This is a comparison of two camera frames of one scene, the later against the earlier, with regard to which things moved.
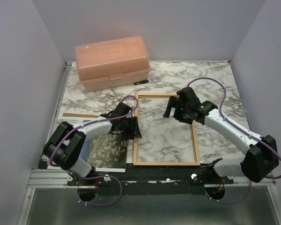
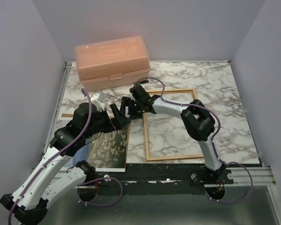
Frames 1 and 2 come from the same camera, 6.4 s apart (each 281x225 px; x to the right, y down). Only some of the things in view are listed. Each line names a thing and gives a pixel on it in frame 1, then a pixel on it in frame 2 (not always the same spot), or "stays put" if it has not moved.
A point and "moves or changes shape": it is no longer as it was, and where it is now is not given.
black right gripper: x=173 y=103 -> x=126 y=102
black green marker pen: x=141 y=82 stays put
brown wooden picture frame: x=136 y=163 moves or changes shape
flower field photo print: x=105 y=153 stays put
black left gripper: x=134 y=130 -> x=122 y=121
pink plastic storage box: x=112 y=63 stays put
